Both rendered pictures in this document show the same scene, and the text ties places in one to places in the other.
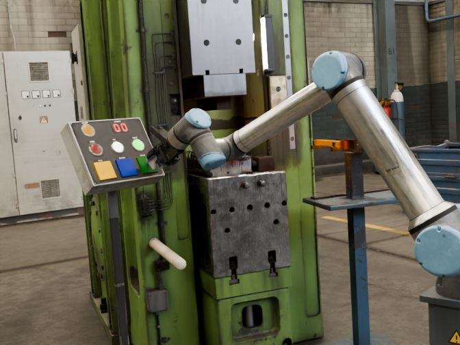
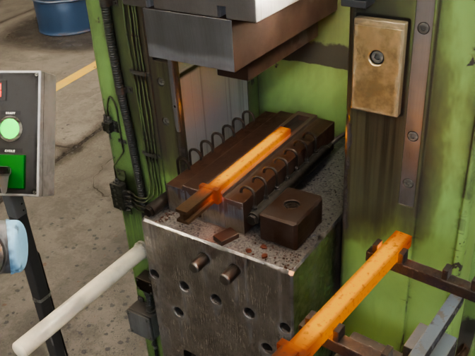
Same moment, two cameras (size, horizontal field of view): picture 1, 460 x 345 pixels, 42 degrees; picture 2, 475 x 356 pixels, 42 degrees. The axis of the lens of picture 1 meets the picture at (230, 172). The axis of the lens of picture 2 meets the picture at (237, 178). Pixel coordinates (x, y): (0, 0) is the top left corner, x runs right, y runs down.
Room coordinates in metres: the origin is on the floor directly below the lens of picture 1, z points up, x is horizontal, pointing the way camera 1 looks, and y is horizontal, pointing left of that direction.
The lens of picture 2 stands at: (2.11, -0.96, 1.68)
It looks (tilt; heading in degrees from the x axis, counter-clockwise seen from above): 31 degrees down; 55
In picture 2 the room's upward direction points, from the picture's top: 4 degrees counter-clockwise
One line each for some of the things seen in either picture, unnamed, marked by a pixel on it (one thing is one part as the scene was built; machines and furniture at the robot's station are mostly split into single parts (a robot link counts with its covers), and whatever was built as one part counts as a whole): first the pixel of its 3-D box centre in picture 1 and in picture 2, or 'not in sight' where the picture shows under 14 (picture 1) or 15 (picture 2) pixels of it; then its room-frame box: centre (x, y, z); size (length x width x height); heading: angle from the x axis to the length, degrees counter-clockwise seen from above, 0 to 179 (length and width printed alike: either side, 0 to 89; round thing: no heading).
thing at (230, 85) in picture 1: (210, 87); (249, 8); (2.88, 0.07, 1.32); 0.42 x 0.20 x 0.10; 20
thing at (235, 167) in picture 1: (215, 162); (256, 161); (2.88, 0.07, 0.96); 0.42 x 0.20 x 0.09; 20
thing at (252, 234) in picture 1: (228, 215); (280, 256); (2.91, 0.02, 0.69); 0.56 x 0.38 x 0.45; 20
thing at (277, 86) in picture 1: (277, 93); (377, 67); (2.91, -0.26, 1.27); 0.09 x 0.02 x 0.17; 110
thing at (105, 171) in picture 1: (104, 171); not in sight; (2.25, 0.47, 1.01); 0.07 x 0.05 x 0.07; 135
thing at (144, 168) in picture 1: (146, 165); (10, 171); (2.39, 0.33, 1.01); 0.07 x 0.05 x 0.07; 135
